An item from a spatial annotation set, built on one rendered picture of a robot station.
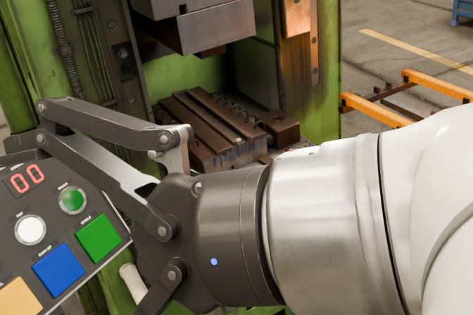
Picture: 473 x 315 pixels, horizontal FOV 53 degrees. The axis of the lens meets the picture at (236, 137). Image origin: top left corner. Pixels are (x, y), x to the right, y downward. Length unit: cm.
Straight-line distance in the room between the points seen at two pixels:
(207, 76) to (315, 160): 151
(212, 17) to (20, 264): 65
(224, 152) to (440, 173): 109
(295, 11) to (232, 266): 121
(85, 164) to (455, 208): 21
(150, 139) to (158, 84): 138
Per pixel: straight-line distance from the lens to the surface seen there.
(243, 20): 117
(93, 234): 103
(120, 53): 122
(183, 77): 168
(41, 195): 101
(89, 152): 31
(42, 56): 117
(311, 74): 153
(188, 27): 110
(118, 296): 158
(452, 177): 18
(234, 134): 133
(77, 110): 30
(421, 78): 151
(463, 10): 518
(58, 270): 100
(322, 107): 162
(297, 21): 142
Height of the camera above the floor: 165
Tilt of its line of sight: 30 degrees down
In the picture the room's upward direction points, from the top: 8 degrees counter-clockwise
